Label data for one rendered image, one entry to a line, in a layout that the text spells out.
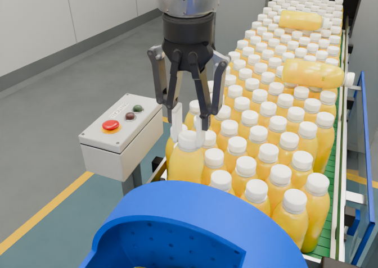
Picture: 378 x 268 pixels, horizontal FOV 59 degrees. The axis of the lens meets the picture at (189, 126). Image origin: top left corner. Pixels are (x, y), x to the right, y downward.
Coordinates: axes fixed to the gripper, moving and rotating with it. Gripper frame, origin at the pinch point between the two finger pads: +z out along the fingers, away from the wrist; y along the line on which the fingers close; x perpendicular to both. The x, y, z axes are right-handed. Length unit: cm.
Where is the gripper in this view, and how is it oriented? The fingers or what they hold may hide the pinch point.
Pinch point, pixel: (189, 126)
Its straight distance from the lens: 60.0
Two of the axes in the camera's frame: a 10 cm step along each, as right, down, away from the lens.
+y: 9.3, 2.0, -3.1
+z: 0.1, 8.2, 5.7
